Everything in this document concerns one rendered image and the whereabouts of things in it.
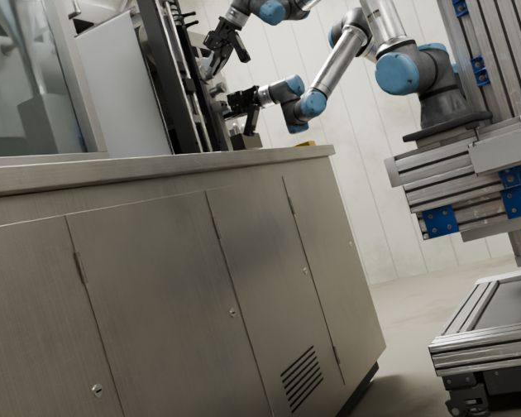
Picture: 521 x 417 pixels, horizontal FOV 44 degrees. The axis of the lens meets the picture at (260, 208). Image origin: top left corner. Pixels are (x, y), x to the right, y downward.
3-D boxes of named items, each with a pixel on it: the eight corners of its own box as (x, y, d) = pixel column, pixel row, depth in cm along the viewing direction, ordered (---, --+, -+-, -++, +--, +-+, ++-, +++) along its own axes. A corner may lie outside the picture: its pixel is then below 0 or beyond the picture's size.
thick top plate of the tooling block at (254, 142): (246, 148, 235) (241, 132, 235) (158, 179, 252) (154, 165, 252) (263, 146, 250) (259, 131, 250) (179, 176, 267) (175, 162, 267)
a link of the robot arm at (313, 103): (394, 11, 219) (325, 122, 205) (377, 23, 229) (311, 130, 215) (368, -12, 216) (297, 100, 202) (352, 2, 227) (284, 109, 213)
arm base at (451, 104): (477, 114, 191) (467, 83, 191) (468, 114, 178) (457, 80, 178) (428, 131, 198) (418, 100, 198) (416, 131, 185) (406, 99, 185)
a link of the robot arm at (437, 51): (466, 82, 188) (451, 38, 188) (442, 86, 179) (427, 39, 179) (431, 96, 197) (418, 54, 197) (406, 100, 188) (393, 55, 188)
